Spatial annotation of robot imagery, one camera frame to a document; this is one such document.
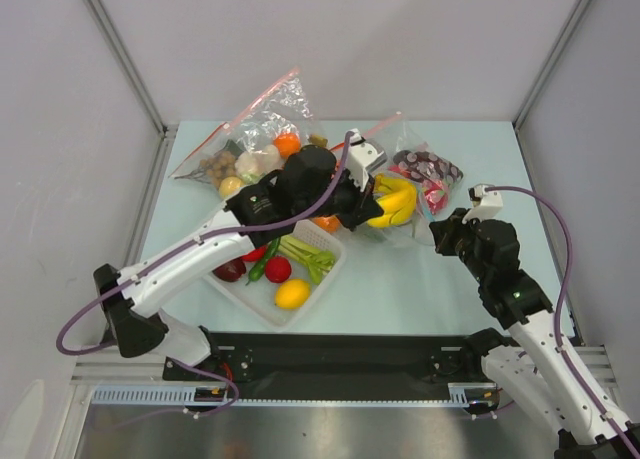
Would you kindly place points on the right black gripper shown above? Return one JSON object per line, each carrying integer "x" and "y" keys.
{"x": 447, "y": 234}

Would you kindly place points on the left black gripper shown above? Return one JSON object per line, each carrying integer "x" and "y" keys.
{"x": 362, "y": 204}

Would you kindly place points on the yellow fake banana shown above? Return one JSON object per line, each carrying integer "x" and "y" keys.
{"x": 398, "y": 197}

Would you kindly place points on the blue zip clear bag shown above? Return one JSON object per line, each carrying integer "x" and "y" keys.
{"x": 415, "y": 232}

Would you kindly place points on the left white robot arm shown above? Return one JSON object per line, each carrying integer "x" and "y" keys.
{"x": 133, "y": 297}

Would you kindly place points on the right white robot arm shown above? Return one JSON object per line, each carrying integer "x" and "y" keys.
{"x": 530, "y": 358}

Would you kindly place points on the red zip bag with strawberries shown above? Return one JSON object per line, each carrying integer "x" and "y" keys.
{"x": 410, "y": 156}

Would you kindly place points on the orange fake orange in bag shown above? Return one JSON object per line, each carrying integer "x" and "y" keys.
{"x": 287, "y": 144}

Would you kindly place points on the red zip bag with oranges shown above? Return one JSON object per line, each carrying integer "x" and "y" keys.
{"x": 320, "y": 144}

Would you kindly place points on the red fake tomato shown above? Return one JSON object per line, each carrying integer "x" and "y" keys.
{"x": 278, "y": 269}

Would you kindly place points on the yellow fake lemon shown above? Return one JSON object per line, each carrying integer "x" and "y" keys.
{"x": 292, "y": 294}

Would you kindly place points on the white fake cauliflower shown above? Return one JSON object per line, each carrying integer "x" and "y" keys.
{"x": 257, "y": 163}

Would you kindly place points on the large crinkled red zip bag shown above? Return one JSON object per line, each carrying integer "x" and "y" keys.
{"x": 283, "y": 107}

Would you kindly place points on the green fake chili pepper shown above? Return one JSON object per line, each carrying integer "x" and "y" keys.
{"x": 258, "y": 270}

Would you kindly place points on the yellow fake egg fruit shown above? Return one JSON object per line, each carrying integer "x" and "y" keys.
{"x": 229, "y": 186}

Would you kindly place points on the dark red fake apple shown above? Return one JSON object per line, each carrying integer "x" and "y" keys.
{"x": 230, "y": 271}

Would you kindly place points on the small bag with brown grapes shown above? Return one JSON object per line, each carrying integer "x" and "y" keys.
{"x": 213, "y": 160}

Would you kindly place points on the white plastic basket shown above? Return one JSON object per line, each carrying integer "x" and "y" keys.
{"x": 258, "y": 298}

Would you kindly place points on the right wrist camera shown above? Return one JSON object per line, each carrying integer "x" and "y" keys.
{"x": 486, "y": 204}

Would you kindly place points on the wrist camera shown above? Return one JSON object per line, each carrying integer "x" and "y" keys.
{"x": 486, "y": 204}
{"x": 363, "y": 157}

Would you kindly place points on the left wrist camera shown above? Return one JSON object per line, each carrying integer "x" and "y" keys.
{"x": 363, "y": 157}

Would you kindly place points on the white slotted cable duct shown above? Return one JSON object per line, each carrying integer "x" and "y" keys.
{"x": 456, "y": 395}

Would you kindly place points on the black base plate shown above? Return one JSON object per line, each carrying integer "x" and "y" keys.
{"x": 352, "y": 360}

